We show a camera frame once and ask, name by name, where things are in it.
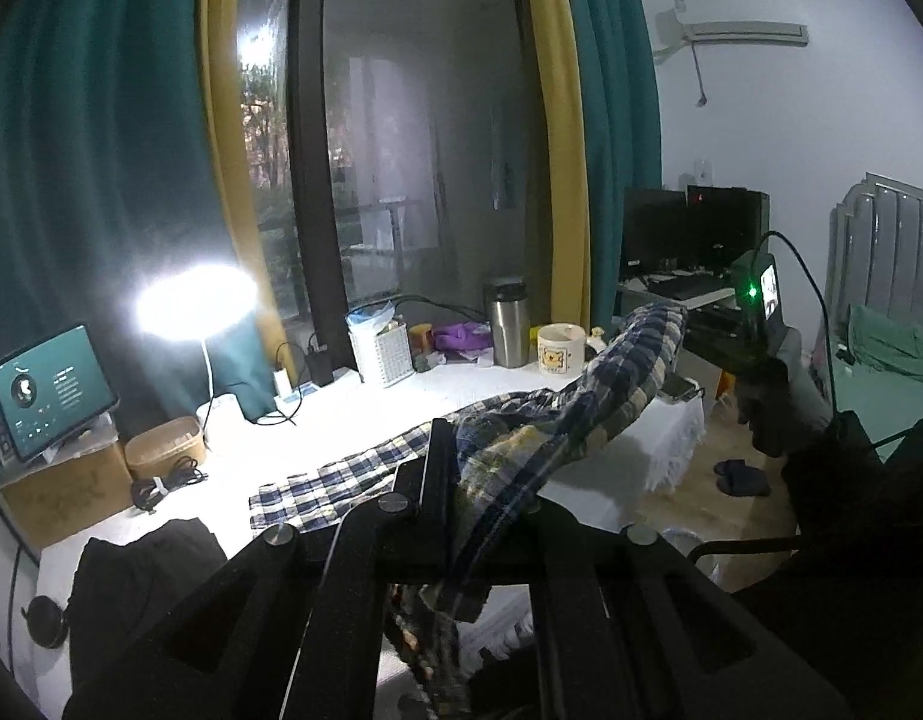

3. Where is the wicker basket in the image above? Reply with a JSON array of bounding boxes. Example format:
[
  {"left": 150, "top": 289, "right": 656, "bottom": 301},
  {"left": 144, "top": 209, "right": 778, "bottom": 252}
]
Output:
[{"left": 124, "top": 416, "right": 206, "bottom": 482}]

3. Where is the black window frame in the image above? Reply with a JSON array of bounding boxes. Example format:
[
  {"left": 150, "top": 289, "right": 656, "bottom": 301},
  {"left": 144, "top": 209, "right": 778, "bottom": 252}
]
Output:
[{"left": 285, "top": 0, "right": 357, "bottom": 372}]

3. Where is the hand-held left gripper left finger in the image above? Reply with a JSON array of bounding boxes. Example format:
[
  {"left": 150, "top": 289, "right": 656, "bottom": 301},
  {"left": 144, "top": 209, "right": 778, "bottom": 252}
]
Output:
[{"left": 64, "top": 420, "right": 459, "bottom": 720}]

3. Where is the tablet with lit screen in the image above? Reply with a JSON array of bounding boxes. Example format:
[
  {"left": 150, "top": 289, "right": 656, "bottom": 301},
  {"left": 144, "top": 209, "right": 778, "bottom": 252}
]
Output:
[{"left": 0, "top": 324, "right": 121, "bottom": 464}]

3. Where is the grey padded headboard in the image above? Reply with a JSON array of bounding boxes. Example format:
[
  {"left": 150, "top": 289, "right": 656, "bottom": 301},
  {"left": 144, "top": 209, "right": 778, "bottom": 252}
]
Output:
[{"left": 828, "top": 171, "right": 923, "bottom": 338}]

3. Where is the black round disc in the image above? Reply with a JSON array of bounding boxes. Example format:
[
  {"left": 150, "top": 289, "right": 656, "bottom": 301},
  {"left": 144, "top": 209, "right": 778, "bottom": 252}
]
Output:
[{"left": 22, "top": 595, "right": 73, "bottom": 650}]

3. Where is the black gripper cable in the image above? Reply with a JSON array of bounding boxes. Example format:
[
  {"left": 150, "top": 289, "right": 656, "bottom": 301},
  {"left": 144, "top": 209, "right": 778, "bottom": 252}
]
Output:
[{"left": 753, "top": 230, "right": 846, "bottom": 421}]

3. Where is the black chair armrest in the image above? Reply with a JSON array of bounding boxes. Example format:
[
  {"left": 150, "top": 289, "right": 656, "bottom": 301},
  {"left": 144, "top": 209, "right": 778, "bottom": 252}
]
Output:
[{"left": 686, "top": 535, "right": 803, "bottom": 586}]

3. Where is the purple cloth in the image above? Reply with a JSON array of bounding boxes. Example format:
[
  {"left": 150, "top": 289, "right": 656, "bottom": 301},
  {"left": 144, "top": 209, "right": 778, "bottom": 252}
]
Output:
[{"left": 431, "top": 321, "right": 496, "bottom": 353}]

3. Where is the blue plaid shirt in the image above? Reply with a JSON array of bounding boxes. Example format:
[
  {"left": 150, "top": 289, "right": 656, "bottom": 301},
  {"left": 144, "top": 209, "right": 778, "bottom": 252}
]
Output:
[{"left": 249, "top": 302, "right": 691, "bottom": 720}]

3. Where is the yellow curtain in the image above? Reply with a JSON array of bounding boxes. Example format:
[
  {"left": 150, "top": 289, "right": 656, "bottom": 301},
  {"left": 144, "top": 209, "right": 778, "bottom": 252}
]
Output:
[
  {"left": 197, "top": 0, "right": 290, "bottom": 361},
  {"left": 515, "top": 0, "right": 593, "bottom": 331}
]

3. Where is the black keyboard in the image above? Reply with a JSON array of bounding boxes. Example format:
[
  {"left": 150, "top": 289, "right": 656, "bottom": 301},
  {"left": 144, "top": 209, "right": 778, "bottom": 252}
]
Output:
[{"left": 647, "top": 276, "right": 734, "bottom": 301}]

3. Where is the steel tumbler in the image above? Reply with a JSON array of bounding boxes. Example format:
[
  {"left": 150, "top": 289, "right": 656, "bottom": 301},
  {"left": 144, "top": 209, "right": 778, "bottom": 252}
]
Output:
[{"left": 483, "top": 277, "right": 531, "bottom": 370}]

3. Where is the white power strip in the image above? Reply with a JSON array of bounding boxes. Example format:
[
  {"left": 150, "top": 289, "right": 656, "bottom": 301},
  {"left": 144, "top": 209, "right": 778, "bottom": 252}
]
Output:
[{"left": 272, "top": 367, "right": 361, "bottom": 415}]

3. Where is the black cloth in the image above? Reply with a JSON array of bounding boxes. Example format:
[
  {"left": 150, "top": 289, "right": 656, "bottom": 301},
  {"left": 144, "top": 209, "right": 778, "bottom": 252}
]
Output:
[{"left": 67, "top": 516, "right": 230, "bottom": 691}]

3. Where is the cardboard box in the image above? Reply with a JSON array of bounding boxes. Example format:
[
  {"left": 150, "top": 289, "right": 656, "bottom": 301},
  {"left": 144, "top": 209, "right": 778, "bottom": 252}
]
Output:
[{"left": 0, "top": 439, "right": 136, "bottom": 552}]

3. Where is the white slatted basket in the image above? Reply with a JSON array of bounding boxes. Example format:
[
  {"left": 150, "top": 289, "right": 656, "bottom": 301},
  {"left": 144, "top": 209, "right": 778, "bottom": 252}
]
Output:
[{"left": 346, "top": 304, "right": 416, "bottom": 389}]

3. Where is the teal curtain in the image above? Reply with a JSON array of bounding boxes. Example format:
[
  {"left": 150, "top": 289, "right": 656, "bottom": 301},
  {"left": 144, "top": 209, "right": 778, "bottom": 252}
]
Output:
[
  {"left": 555, "top": 0, "right": 665, "bottom": 331},
  {"left": 0, "top": 0, "right": 275, "bottom": 496}
]

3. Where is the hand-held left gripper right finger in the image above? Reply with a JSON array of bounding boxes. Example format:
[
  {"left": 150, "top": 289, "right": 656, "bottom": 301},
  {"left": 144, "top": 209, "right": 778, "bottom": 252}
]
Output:
[{"left": 491, "top": 499, "right": 859, "bottom": 720}]

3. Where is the black cable bundle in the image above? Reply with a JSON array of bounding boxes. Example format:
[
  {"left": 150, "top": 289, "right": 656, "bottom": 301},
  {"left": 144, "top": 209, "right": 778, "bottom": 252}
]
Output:
[{"left": 130, "top": 457, "right": 209, "bottom": 515}]

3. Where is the white desk lamp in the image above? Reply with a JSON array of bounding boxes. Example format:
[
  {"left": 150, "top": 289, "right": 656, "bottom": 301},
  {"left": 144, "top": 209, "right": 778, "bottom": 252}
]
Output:
[{"left": 135, "top": 264, "right": 260, "bottom": 440}]

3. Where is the green bedding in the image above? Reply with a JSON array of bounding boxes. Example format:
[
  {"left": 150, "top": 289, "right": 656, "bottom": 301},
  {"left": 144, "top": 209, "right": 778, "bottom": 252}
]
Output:
[{"left": 834, "top": 302, "right": 923, "bottom": 462}]

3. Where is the black computer monitor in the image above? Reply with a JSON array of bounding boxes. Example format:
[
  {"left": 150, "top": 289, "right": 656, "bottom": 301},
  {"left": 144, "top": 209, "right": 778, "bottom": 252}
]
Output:
[
  {"left": 621, "top": 187, "right": 689, "bottom": 280},
  {"left": 686, "top": 184, "right": 771, "bottom": 272}
]

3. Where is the cream printed mug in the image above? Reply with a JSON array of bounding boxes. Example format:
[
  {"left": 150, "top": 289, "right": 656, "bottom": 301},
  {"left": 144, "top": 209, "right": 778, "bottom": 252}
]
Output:
[{"left": 530, "top": 322, "right": 588, "bottom": 377}]

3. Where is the white fringed tablecloth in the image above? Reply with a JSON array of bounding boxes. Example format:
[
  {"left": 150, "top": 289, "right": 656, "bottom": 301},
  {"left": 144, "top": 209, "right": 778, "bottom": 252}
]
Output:
[{"left": 37, "top": 360, "right": 708, "bottom": 720}]

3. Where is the white air conditioner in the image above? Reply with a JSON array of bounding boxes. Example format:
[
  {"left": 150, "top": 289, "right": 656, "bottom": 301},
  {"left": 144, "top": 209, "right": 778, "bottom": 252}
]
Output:
[{"left": 682, "top": 20, "right": 810, "bottom": 47}]

